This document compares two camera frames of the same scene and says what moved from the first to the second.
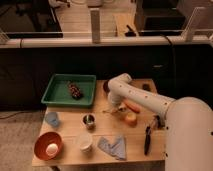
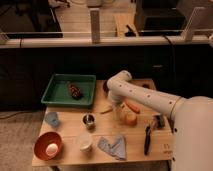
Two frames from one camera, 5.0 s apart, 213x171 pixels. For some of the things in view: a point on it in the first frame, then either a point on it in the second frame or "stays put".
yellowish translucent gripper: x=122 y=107 -> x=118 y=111
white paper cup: x=86 y=142 stays put
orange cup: x=131 y=119 stays put
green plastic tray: x=57 y=93 stays put
